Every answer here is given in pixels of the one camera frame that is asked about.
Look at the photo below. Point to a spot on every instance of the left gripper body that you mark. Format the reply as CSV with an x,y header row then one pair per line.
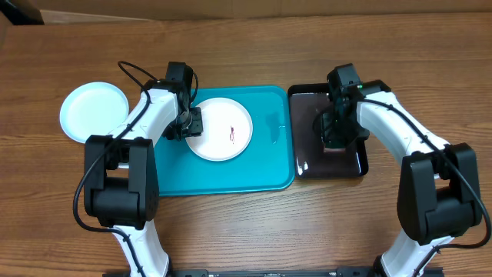
x,y
188,125

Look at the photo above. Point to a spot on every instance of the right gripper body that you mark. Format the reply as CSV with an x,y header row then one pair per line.
x,y
334,131

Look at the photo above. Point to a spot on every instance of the white plate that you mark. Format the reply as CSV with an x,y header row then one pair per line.
x,y
227,130

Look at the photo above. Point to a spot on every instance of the light blue plate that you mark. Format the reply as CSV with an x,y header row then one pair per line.
x,y
94,108

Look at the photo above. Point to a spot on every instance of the green and red sponge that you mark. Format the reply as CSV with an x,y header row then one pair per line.
x,y
334,146

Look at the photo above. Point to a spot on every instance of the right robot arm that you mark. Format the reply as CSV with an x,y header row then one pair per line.
x,y
438,203

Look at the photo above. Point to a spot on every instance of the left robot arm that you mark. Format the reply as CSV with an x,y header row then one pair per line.
x,y
118,192

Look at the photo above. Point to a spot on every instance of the black rectangular tray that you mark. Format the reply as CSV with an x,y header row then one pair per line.
x,y
312,159

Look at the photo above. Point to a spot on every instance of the teal plastic tray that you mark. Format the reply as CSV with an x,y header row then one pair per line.
x,y
266,164

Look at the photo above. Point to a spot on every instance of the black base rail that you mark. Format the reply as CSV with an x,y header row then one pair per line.
x,y
340,272

